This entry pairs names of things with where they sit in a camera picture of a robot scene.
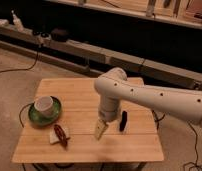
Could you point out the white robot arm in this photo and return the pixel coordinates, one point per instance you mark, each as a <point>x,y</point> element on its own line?
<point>113,87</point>

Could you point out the white cup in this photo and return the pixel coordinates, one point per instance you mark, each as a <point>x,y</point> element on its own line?
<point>44,105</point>

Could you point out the black power adapter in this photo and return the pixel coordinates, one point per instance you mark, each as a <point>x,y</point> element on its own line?
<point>59,35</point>

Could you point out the brown hair clip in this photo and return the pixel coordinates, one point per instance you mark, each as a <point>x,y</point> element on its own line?
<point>61,135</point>

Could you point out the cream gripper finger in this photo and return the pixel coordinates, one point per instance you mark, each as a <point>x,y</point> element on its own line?
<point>100,128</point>

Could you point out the black upright eraser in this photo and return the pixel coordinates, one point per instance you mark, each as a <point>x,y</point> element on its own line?
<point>123,121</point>

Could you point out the green saucer plate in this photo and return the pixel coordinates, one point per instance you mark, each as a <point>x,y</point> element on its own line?
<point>38,120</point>

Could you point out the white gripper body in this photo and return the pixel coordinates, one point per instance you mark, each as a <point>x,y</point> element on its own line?
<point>109,109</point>

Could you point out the white bottle on ledge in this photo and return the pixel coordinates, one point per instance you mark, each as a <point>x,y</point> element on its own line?
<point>17,22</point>

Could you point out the wooden table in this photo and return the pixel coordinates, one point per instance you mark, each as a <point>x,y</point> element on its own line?
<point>138,143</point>

